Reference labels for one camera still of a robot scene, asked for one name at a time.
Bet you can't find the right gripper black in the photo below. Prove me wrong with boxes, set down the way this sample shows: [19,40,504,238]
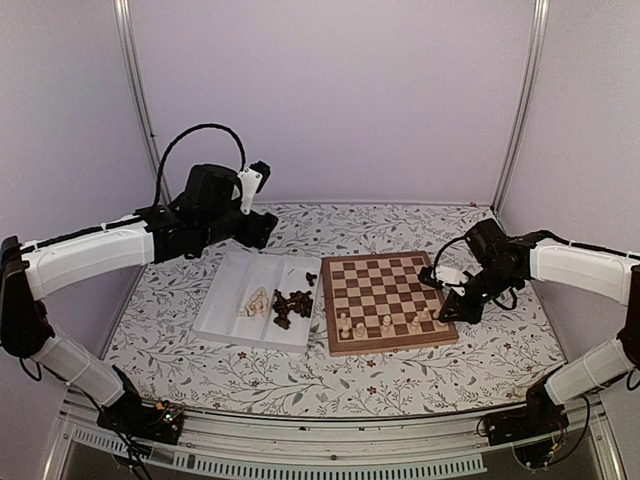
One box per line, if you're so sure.
[439,264,519,325]

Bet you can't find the light chess king piece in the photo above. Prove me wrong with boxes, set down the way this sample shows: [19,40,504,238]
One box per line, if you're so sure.
[380,315,392,337]

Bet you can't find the wooden chess board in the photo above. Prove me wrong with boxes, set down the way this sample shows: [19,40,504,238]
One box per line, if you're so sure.
[321,251,459,357]

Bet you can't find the light chess bishop piece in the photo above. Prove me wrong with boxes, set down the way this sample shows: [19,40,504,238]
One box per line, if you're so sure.
[353,323,367,341]

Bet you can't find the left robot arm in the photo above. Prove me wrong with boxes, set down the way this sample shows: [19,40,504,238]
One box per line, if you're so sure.
[1,161,277,434]

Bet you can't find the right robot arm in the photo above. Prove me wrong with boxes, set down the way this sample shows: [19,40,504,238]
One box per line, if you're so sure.
[421,219,639,436]

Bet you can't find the pile of light chess pieces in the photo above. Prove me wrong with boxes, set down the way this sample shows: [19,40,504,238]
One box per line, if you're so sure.
[238,287,270,318]

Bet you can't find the pile of dark chess pieces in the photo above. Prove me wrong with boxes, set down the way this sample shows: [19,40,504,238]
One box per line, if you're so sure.
[269,267,319,330]

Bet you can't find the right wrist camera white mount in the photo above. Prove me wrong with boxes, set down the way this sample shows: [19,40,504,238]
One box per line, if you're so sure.
[418,266,467,289]

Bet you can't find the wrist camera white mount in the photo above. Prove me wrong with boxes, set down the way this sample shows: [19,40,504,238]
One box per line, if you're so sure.
[418,266,467,289]
[238,159,271,215]

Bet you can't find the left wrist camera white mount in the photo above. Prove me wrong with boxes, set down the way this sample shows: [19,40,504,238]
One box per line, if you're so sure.
[238,159,271,215]

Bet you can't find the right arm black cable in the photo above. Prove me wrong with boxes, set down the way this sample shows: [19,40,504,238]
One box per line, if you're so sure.
[432,235,476,276]

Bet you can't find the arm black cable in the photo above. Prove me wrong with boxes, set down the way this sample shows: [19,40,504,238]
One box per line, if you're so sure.
[154,123,249,206]
[432,235,476,276]

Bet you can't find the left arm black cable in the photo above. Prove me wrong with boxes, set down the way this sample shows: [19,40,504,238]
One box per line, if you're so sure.
[154,123,249,206]

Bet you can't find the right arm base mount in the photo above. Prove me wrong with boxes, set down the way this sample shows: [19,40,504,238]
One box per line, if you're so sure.
[479,394,569,469]

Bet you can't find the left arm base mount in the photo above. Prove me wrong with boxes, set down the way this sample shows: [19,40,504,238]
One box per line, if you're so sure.
[97,367,184,445]

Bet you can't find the front aluminium rail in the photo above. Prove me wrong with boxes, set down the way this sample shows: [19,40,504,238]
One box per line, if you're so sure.
[44,392,627,479]

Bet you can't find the left aluminium frame post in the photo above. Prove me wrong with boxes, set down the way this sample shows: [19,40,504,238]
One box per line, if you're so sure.
[113,0,161,180]

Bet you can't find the aluminium frame post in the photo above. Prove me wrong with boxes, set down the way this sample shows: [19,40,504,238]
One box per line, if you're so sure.
[113,0,161,180]
[491,0,550,216]

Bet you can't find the right aluminium frame post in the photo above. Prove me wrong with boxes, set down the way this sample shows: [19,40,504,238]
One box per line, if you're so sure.
[491,0,550,216]

